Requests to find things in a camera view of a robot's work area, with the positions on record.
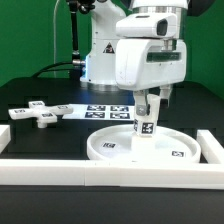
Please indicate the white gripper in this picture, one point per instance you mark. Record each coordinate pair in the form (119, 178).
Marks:
(143, 64)

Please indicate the white round table top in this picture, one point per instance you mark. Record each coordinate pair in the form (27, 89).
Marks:
(121, 143)

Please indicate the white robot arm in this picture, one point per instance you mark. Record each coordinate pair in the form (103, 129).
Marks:
(100, 61)

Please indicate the white marker sheet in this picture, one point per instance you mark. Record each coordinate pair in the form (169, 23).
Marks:
(101, 112)

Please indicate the white U-shaped fence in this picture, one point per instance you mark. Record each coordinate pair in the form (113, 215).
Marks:
(157, 174)

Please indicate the white cross-shaped table base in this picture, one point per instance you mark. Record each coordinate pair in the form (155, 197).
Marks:
(44, 114)

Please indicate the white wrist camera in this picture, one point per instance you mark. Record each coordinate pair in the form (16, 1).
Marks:
(148, 25)

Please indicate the black camera pole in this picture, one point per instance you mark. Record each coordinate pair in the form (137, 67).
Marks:
(76, 58)

